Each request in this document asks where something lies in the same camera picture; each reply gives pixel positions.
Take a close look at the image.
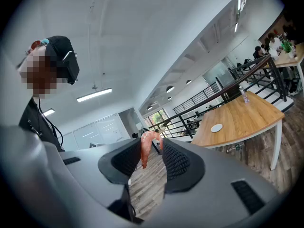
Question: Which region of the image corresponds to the clear plastic bottle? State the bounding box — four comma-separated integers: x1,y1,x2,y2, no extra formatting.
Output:
239,85,250,105

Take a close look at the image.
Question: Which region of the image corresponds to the person's black shirt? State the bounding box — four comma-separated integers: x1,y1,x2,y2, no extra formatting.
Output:
18,97,65,152

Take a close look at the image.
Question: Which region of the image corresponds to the wooden table with white legs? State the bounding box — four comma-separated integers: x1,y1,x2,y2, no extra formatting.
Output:
191,90,285,171

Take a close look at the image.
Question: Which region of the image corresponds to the black metal railing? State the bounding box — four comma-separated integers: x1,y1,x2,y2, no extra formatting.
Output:
148,54,288,140

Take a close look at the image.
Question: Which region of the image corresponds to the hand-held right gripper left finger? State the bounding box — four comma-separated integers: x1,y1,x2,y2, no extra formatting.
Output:
59,138,143,221

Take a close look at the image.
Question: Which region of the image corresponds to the green potted plant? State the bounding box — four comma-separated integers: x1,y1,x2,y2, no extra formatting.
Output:
281,38,293,55

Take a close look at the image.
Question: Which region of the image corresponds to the black head-mounted camera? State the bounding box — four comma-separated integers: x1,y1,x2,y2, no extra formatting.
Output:
46,35,80,85

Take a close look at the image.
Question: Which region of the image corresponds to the person's head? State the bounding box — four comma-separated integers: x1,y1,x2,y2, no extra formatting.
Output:
16,36,80,99

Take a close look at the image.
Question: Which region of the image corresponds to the orange shrimp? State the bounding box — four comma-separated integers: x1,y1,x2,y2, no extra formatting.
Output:
140,131,164,170

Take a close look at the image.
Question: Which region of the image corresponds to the red and blue hair clip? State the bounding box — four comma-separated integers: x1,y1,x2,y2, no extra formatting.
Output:
25,38,50,56

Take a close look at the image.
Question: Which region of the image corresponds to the empty plastic bottle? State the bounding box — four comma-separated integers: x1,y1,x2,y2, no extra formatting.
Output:
226,142,245,153

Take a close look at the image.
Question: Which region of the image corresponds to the white round table cap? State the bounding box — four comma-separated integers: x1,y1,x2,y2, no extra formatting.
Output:
210,123,224,133

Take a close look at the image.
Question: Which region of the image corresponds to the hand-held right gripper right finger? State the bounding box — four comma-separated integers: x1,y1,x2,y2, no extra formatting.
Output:
144,138,283,228

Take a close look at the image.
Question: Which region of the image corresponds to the long wooden table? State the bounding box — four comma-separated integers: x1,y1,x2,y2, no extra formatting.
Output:
263,42,304,97

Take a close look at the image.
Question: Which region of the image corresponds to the long ceiling light bar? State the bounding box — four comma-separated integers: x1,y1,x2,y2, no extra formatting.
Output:
76,87,113,103

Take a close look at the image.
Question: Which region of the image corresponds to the black headset cable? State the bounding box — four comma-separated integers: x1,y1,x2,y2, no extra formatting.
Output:
38,98,64,150

